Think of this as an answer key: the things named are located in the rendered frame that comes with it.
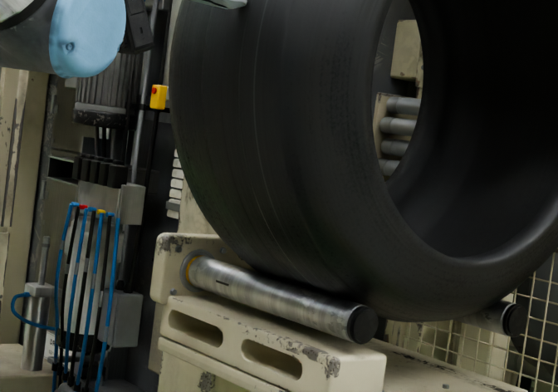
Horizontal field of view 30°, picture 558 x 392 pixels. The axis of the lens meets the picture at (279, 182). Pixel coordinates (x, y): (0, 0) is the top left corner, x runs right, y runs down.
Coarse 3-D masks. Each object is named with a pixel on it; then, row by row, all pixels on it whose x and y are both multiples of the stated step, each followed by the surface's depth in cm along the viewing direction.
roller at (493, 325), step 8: (496, 304) 139; (504, 304) 138; (512, 304) 138; (480, 312) 140; (488, 312) 139; (496, 312) 138; (504, 312) 137; (512, 312) 137; (520, 312) 138; (456, 320) 145; (464, 320) 143; (472, 320) 141; (480, 320) 140; (488, 320) 139; (496, 320) 138; (504, 320) 137; (512, 320) 137; (520, 320) 138; (488, 328) 140; (496, 328) 138; (504, 328) 137; (512, 328) 137; (520, 328) 138; (512, 336) 138
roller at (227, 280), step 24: (192, 264) 145; (216, 264) 142; (216, 288) 140; (240, 288) 135; (264, 288) 132; (288, 288) 129; (288, 312) 128; (312, 312) 124; (336, 312) 121; (360, 312) 119; (360, 336) 120
